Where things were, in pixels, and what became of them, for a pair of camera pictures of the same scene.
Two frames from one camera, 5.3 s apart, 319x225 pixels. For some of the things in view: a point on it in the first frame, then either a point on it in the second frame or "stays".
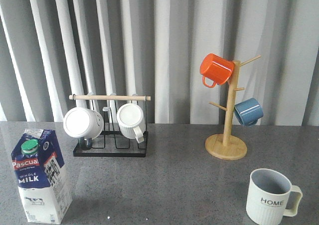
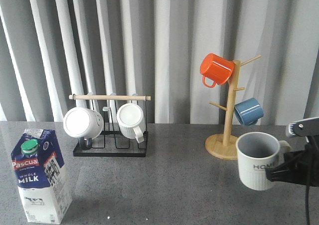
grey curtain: (57, 41) stays
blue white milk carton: (41, 176) stays
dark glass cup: (84, 144) stays
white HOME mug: (267, 194) → (257, 151)
